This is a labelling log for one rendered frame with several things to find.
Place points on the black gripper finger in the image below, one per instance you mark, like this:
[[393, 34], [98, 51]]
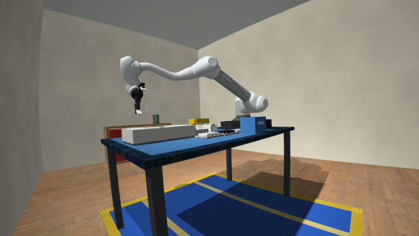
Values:
[[137, 106], [141, 87]]

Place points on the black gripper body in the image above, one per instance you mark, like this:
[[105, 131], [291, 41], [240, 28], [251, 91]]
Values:
[[138, 94]]

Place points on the blue bench mat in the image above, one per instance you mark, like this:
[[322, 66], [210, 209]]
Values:
[[163, 147]]

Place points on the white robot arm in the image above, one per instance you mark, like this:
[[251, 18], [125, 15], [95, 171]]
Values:
[[245, 104]]

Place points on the blue open-top bin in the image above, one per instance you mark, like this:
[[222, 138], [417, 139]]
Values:
[[252, 124]]

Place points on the yellow open bin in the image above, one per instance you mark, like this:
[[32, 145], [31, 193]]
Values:
[[199, 121]]

